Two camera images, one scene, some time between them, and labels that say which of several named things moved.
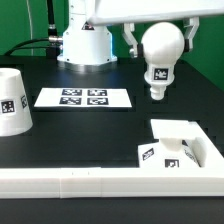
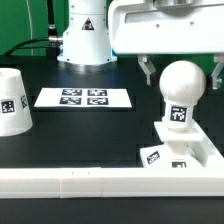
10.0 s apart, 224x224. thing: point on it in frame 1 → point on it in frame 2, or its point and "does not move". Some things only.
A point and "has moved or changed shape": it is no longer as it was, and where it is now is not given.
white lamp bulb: x=162 y=46 has moved or changed shape
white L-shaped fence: x=120 y=182 does not move
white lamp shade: x=15 y=117 does not move
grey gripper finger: x=191 y=25 → x=216 y=81
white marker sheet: x=83 y=97 does not move
